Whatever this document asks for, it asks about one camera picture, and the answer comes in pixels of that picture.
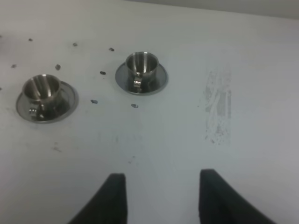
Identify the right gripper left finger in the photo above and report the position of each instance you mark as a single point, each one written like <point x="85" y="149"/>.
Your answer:
<point x="108" y="205"/>

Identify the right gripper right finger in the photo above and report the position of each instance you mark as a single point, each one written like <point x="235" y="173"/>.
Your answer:
<point x="219" y="203"/>

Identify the near stainless steel saucer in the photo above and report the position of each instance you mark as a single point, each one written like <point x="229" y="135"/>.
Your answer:
<point x="67" y="98"/>

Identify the stainless steel saucer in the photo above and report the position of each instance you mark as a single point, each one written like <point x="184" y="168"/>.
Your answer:
<point x="67" y="98"/>
<point x="125" y="81"/>

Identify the far stainless steel saucer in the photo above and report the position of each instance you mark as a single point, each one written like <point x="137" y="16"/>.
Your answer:
<point x="125" y="81"/>

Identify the near stainless steel teacup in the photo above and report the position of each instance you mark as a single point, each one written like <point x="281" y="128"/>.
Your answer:
<point x="44" y="94"/>

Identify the stainless steel teacup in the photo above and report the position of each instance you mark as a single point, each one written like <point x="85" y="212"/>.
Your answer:
<point x="142" y="68"/>
<point x="44" y="94"/>

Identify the far stainless steel teacup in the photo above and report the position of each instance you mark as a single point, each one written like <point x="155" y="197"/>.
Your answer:
<point x="142" y="68"/>

